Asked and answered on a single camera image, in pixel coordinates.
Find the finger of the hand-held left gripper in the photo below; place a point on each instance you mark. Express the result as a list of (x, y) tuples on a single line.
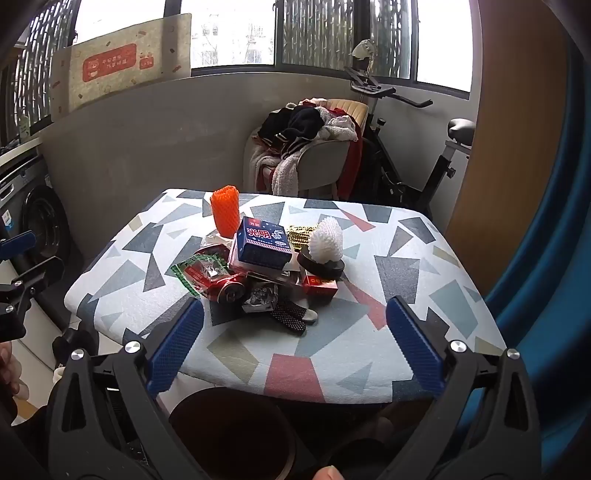
[(41, 271), (18, 244)]

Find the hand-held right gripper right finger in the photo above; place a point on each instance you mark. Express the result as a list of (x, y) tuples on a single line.
[(415, 346)]

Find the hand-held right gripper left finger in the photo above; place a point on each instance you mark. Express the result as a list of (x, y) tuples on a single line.
[(178, 346)]

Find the crushed red can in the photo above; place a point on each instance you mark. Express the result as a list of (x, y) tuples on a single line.
[(226, 288)]

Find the red green snack wrapper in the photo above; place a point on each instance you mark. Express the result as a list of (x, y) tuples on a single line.
[(198, 267)]

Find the silver wrapper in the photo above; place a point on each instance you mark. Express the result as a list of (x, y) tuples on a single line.
[(261, 297)]

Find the brown trash bin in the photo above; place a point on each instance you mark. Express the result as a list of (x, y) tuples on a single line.
[(231, 434)]

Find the black round lid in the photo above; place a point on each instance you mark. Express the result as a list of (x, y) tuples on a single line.
[(323, 271)]

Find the blue milk carton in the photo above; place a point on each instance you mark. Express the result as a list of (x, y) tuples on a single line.
[(263, 244)]

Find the white foam net sleeve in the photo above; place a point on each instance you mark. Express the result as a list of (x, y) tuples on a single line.
[(325, 242)]

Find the orange foam net sleeve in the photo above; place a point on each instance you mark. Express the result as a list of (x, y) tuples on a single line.
[(225, 212)]

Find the person's left hand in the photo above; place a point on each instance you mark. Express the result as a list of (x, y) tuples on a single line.
[(7, 369)]

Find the washing machine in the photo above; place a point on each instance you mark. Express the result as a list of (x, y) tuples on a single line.
[(41, 217)]

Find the geometric patterned tablecloth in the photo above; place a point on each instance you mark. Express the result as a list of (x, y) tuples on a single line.
[(323, 341)]

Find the small red box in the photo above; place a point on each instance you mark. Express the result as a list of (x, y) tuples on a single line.
[(318, 286)]

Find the black dotted glove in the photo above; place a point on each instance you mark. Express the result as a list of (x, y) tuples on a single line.
[(288, 318)]

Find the blue curtain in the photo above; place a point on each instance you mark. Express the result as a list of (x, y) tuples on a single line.
[(554, 277)]

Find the gold foil wrapper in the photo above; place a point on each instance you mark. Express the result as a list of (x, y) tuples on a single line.
[(298, 235)]

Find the black exercise bike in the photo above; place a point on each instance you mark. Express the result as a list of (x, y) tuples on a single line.
[(392, 184)]

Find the red cloth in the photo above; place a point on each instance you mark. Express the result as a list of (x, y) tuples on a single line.
[(353, 157)]

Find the white fluffy blanket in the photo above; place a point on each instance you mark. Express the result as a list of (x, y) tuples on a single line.
[(286, 173)]

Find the beige chair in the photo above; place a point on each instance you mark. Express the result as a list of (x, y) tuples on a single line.
[(323, 161)]

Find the wooden panel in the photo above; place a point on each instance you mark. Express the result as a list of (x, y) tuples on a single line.
[(517, 138)]

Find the white pink cloth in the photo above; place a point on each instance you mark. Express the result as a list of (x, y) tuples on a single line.
[(341, 127)]

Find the black striped garment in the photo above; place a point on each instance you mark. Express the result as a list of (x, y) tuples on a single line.
[(298, 123)]

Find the white hanging cloth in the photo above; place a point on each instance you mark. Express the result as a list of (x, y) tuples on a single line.
[(364, 48)]

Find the window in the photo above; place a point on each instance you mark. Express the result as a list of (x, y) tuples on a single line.
[(318, 32)]

